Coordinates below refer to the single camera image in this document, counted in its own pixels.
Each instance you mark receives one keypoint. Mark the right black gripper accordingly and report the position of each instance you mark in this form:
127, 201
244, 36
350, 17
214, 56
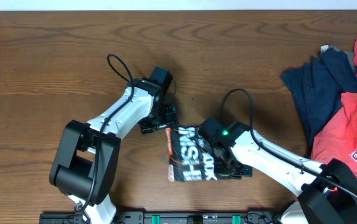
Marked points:
219, 171

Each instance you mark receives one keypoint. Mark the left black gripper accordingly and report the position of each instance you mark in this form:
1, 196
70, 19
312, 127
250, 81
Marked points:
159, 123

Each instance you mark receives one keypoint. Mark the black orange-patterned jersey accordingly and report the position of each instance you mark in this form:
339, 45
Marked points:
189, 159

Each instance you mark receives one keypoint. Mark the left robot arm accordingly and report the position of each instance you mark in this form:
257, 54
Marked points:
86, 159

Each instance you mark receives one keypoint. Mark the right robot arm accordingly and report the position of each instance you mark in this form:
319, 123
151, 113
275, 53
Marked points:
326, 193

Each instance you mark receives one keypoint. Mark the navy blue garment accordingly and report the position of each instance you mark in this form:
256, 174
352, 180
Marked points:
316, 88

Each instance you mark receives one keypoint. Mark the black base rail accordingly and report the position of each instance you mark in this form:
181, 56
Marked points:
252, 217

